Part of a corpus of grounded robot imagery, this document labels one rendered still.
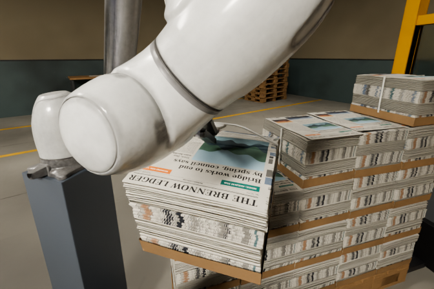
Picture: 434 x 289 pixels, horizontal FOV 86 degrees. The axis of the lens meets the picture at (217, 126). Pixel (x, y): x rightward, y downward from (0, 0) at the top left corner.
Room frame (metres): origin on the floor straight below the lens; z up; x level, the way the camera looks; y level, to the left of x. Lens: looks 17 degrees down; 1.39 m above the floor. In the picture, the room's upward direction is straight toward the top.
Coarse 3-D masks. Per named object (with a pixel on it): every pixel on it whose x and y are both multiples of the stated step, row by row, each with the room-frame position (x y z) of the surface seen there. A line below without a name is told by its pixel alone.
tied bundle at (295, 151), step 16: (272, 128) 1.17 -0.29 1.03; (288, 144) 1.03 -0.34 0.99; (304, 144) 0.93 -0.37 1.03; (320, 144) 0.93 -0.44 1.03; (336, 144) 0.96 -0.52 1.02; (352, 144) 0.99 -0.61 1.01; (288, 160) 1.02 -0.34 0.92; (304, 160) 0.91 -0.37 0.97; (320, 160) 0.94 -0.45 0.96; (336, 160) 0.96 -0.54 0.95; (352, 160) 0.99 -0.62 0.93; (304, 176) 0.92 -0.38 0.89; (320, 176) 0.94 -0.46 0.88
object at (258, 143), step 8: (216, 136) 0.59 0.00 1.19; (224, 136) 0.59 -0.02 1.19; (232, 136) 0.59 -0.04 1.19; (240, 136) 0.59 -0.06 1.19; (224, 144) 0.53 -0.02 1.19; (232, 144) 0.52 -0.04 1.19; (240, 144) 0.52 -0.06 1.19; (248, 144) 0.52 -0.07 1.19; (256, 144) 0.53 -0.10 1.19; (264, 144) 0.53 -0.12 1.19; (272, 144) 0.54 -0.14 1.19
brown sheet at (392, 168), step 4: (392, 164) 1.05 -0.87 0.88; (396, 164) 1.06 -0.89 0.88; (400, 164) 1.07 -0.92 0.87; (368, 168) 1.01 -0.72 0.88; (372, 168) 1.02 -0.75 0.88; (376, 168) 1.03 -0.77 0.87; (380, 168) 1.04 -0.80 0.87; (384, 168) 1.04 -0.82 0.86; (388, 168) 1.05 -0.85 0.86; (392, 168) 1.06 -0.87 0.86; (396, 168) 1.06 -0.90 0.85; (356, 172) 1.00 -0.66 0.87; (360, 172) 1.00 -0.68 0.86; (364, 172) 1.01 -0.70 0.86; (368, 172) 1.02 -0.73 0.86; (372, 172) 1.02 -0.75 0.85; (376, 172) 1.03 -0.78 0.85; (380, 172) 1.04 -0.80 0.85; (384, 172) 1.04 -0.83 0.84; (388, 172) 1.05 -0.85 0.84; (356, 176) 1.00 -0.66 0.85; (360, 176) 1.01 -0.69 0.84; (364, 176) 1.01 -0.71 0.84
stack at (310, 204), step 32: (288, 192) 0.89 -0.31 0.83; (320, 192) 0.94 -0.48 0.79; (352, 192) 1.00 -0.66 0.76; (384, 192) 1.06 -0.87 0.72; (288, 224) 0.90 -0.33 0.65; (352, 224) 1.01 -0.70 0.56; (384, 224) 1.08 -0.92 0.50; (288, 256) 0.91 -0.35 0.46; (352, 256) 1.02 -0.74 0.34; (192, 288) 0.76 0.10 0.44; (256, 288) 0.85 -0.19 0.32; (288, 288) 0.91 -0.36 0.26; (352, 288) 1.03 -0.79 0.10
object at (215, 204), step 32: (192, 160) 0.46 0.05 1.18; (224, 160) 0.46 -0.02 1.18; (256, 160) 0.46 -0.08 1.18; (128, 192) 0.41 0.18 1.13; (160, 192) 0.39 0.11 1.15; (192, 192) 0.37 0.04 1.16; (224, 192) 0.37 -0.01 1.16; (256, 192) 0.37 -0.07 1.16; (160, 224) 0.43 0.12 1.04; (192, 224) 0.39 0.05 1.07; (224, 224) 0.36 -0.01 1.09; (256, 224) 0.34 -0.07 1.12; (224, 256) 0.39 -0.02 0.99; (256, 256) 0.37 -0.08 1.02
